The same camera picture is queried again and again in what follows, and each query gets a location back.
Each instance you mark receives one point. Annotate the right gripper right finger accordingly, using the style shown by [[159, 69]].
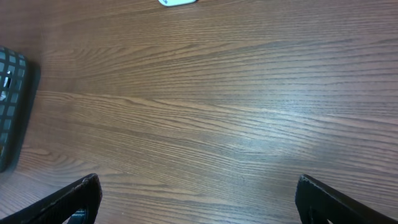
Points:
[[317, 202]]

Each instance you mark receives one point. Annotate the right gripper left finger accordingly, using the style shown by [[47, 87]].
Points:
[[76, 203]]

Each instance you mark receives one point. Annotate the white barcode scanner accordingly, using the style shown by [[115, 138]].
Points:
[[172, 3]]

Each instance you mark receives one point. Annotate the grey plastic mesh basket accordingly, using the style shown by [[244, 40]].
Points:
[[13, 70]]

